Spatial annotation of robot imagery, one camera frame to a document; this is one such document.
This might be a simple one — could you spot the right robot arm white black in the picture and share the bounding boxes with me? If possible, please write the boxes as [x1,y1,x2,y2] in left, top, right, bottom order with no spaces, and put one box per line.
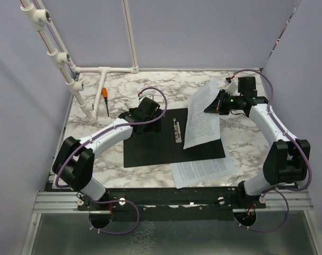
[204,76,311,208]

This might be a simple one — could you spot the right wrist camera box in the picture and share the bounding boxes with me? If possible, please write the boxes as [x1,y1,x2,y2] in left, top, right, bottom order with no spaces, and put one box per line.
[225,76,238,95]

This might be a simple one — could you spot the printed paper sheet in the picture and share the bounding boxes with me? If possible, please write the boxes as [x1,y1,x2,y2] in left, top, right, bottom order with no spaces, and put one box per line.
[184,80,220,149]
[170,153,237,189]

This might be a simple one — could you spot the aluminium rail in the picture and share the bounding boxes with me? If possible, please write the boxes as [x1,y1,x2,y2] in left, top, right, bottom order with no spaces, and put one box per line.
[32,191,314,214]

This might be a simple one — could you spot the orange handle screwdriver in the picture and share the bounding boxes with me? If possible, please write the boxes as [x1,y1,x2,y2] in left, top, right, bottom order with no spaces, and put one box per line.
[101,87,109,116]

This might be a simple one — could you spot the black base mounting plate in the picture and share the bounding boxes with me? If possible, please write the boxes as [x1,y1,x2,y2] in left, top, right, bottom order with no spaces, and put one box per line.
[45,182,267,222]

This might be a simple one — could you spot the metal folder clip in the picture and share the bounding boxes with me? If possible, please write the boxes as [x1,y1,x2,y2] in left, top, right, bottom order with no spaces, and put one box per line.
[173,118,182,143]

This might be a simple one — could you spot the grey black file folder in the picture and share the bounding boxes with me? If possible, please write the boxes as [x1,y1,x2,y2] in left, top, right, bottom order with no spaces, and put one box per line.
[123,108,225,168]

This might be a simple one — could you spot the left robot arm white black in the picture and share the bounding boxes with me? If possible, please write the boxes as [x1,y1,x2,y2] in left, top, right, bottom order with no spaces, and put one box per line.
[52,98,167,210]

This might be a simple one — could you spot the white pvc pipe frame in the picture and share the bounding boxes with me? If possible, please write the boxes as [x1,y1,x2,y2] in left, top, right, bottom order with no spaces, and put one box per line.
[20,1,139,124]

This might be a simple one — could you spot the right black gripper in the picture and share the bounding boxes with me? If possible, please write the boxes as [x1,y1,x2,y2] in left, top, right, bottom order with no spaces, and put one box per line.
[204,89,243,116]

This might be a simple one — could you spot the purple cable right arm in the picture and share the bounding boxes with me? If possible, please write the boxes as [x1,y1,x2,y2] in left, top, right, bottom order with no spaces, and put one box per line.
[225,69,314,231]

